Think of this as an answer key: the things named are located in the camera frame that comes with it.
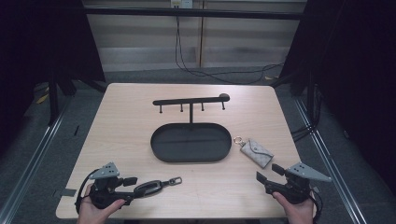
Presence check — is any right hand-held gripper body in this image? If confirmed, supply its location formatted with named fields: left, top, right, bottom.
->
left=263, top=161, right=332, bottom=205

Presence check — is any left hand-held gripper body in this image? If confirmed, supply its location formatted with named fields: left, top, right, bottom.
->
left=89, top=161, right=136, bottom=210

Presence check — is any black car key with carabiner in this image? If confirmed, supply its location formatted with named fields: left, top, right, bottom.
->
left=134, top=175, right=183, bottom=198

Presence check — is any grey patterned key pouch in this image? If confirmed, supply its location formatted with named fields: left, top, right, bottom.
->
left=233, top=135, right=276, bottom=170

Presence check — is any black key stand with tray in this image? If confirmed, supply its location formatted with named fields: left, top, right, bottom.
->
left=149, top=92, right=233, bottom=164

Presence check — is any person's right hand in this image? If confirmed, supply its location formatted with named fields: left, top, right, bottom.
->
left=272, top=189, right=316, bottom=224

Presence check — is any person's left hand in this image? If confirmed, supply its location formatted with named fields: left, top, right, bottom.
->
left=77, top=183, right=127, bottom=224

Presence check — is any grey tape strip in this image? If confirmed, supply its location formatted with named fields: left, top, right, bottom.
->
left=51, top=188, right=78, bottom=199

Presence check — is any yellow tape piece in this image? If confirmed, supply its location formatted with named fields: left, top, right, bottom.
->
left=35, top=87, right=50, bottom=105

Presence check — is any black curtain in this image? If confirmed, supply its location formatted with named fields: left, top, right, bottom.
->
left=270, top=0, right=396, bottom=197
left=0, top=0, right=106, bottom=158

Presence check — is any black horizontal bar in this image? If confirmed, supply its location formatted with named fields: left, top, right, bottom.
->
left=83, top=7, right=305, bottom=21

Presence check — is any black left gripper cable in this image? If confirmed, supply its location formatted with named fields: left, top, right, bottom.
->
left=74, top=168, right=101, bottom=217

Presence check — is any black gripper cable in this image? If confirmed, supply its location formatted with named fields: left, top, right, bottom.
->
left=310, top=189, right=324, bottom=224
left=74, top=168, right=101, bottom=217

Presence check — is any metal floor rail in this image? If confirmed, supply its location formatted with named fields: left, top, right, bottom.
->
left=293, top=98, right=369, bottom=224
left=0, top=94, right=73, bottom=224

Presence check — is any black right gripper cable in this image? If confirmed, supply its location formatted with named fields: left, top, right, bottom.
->
left=310, top=189, right=324, bottom=224

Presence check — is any black floor cable bundle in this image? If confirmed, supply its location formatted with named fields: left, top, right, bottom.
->
left=290, top=83, right=323, bottom=144

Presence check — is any black stand post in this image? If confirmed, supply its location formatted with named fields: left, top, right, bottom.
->
left=47, top=73, right=61, bottom=127

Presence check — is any black wall cable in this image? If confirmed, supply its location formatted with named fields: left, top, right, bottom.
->
left=174, top=15, right=285, bottom=86

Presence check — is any white wall socket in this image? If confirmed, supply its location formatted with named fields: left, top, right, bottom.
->
left=169, top=0, right=194, bottom=9

